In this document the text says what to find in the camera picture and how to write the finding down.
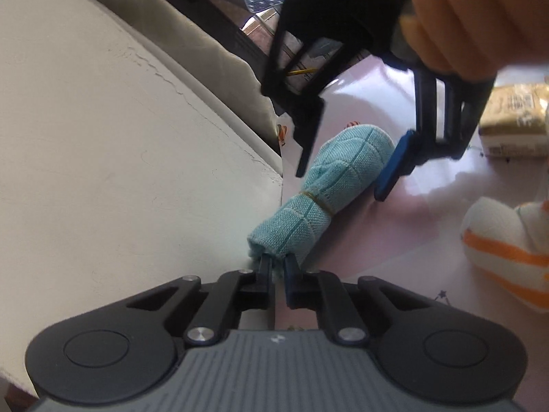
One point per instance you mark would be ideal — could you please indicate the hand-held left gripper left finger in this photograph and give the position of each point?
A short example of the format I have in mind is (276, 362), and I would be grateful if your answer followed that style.
(266, 268)

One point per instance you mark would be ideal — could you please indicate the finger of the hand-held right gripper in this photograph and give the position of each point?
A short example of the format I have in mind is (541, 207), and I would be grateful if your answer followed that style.
(309, 120)
(394, 163)

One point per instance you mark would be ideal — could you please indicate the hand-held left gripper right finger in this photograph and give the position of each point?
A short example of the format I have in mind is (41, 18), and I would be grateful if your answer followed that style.
(292, 274)

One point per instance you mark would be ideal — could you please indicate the teal towel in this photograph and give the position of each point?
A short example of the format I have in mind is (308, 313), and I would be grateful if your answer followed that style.
(339, 167)

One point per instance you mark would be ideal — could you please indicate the gold tissue pack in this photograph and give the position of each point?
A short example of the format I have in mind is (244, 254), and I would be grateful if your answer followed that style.
(514, 120)

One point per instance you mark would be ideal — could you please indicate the pink plush doll orange stripes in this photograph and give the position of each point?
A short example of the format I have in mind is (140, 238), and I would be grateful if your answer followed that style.
(506, 249)

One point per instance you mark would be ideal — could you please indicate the person's right hand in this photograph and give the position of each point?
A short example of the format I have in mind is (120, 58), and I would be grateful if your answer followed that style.
(472, 17)

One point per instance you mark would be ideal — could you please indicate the yellow broomstick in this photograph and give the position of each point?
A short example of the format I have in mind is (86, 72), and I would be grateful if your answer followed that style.
(302, 71)

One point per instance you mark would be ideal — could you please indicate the blue star-patterned cloth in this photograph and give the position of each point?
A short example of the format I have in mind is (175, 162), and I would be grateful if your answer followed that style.
(261, 1)

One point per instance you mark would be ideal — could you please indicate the beige curtain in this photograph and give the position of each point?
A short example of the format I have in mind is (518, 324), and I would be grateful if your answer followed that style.
(193, 38)

